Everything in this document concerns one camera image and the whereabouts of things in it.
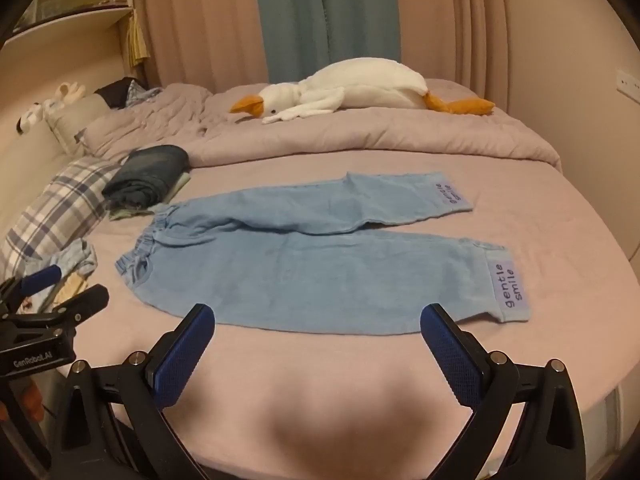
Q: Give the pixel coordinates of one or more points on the cream padded headboard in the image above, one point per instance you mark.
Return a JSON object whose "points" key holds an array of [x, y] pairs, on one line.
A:
{"points": [[27, 160]]}

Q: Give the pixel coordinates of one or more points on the light blue pants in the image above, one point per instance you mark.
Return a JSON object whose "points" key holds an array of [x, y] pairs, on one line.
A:
{"points": [[300, 280]]}

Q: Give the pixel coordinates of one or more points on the white goose plush toy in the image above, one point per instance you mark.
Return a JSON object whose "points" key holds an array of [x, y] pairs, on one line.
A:
{"points": [[370, 85]]}

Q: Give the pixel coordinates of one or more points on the yellow hanging cloth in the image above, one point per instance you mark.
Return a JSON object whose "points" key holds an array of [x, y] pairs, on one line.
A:
{"points": [[136, 42]]}

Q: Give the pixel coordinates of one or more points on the teal curtain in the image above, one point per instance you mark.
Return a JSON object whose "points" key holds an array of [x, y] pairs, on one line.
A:
{"points": [[310, 20]]}

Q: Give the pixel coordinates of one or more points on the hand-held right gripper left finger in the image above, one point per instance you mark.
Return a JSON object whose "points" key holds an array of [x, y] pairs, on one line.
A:
{"points": [[182, 355]]}

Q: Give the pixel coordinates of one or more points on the black and white plush toy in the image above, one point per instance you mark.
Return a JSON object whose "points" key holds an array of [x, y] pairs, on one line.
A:
{"points": [[32, 117]]}

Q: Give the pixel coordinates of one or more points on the blue checked shirt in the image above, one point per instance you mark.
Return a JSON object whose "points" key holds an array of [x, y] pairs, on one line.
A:
{"points": [[145, 95]]}

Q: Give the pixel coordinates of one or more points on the folded dark jeans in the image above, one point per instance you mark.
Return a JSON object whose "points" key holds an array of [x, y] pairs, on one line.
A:
{"points": [[145, 175]]}

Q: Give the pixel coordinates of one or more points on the pink curtain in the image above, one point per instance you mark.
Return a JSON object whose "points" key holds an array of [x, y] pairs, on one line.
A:
{"points": [[450, 15], [200, 20]]}

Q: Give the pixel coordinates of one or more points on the cream wall shelf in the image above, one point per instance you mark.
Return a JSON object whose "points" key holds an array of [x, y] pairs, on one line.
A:
{"points": [[75, 20]]}

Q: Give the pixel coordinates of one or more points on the plaid pillow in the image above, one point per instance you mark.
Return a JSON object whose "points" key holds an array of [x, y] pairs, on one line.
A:
{"points": [[60, 210]]}

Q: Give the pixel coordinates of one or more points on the pink-grey duvet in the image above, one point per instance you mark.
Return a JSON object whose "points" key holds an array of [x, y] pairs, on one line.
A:
{"points": [[350, 135]]}

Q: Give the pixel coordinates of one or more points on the white wall outlet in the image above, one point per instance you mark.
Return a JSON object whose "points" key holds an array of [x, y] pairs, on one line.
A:
{"points": [[627, 85]]}

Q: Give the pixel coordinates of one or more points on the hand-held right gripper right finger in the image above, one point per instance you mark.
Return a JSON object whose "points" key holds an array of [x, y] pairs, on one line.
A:
{"points": [[452, 360]]}

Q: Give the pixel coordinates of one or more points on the blue and white patterned cloth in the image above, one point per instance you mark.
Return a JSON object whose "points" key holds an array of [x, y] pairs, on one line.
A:
{"points": [[75, 260]]}

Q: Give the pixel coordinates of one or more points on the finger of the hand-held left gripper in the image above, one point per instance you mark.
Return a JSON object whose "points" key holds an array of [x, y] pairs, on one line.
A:
{"points": [[42, 277], [85, 300]]}

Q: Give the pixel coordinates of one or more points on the dark crumpled garment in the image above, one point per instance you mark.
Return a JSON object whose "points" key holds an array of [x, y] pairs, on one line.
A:
{"points": [[117, 92]]}

